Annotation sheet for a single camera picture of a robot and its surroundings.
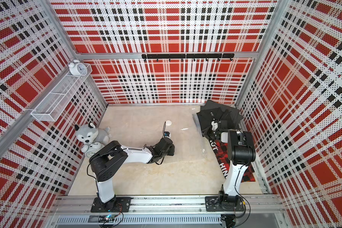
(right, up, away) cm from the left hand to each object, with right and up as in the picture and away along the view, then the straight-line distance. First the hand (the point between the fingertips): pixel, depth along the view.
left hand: (175, 146), depth 95 cm
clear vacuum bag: (+13, 0, +3) cm, 14 cm away
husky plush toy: (-50, +10, -14) cm, 53 cm away
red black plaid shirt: (+30, -2, -5) cm, 31 cm away
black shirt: (+43, +20, +15) cm, 49 cm away
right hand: (+20, +10, +6) cm, 23 cm away
